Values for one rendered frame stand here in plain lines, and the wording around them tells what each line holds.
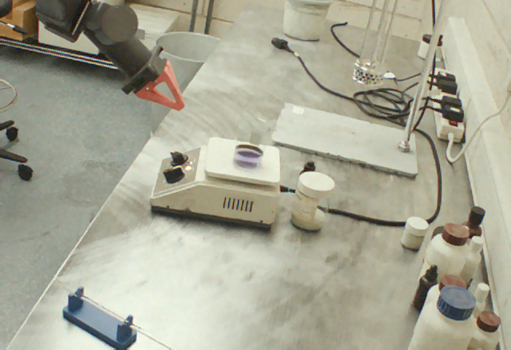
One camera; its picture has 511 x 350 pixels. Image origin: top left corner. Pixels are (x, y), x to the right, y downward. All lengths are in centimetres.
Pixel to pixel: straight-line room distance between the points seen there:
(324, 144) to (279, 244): 37
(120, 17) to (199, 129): 43
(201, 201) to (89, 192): 149
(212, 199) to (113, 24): 31
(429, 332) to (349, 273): 24
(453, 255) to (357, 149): 46
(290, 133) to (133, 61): 44
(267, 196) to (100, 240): 27
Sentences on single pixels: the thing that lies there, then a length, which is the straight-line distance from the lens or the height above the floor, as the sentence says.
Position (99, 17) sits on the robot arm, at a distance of 105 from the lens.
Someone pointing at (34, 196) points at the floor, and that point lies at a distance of 255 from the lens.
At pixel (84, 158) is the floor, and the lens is 279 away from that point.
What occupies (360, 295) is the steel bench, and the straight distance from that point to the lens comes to 106.
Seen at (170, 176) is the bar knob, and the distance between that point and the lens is 115.
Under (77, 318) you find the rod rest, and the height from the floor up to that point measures 76.
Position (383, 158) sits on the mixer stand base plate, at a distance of 145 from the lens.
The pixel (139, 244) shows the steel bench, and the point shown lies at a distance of 107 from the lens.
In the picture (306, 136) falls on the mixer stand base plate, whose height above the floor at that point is 76.
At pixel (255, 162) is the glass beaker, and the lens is 111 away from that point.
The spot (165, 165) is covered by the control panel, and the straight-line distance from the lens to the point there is 121.
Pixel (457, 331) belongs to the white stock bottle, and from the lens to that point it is 90.
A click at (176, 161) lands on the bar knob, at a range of 120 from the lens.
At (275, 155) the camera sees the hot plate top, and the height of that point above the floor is 84.
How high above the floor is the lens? 138
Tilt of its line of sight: 28 degrees down
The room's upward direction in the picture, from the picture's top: 11 degrees clockwise
